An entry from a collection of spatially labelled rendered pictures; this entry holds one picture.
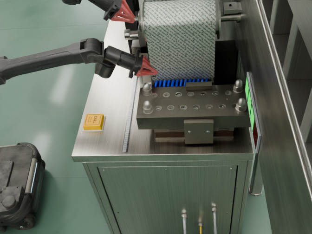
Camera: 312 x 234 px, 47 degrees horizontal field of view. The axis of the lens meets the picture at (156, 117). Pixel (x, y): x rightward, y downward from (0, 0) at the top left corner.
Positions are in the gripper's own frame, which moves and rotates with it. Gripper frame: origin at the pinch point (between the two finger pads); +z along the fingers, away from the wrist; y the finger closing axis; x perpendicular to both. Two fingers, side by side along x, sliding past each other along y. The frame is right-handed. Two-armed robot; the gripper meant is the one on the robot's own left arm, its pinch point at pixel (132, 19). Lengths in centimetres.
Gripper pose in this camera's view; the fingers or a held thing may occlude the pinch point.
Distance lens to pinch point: 128.0
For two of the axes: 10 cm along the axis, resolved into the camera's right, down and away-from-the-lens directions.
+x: 6.0, -5.0, -6.2
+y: -0.5, 7.5, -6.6
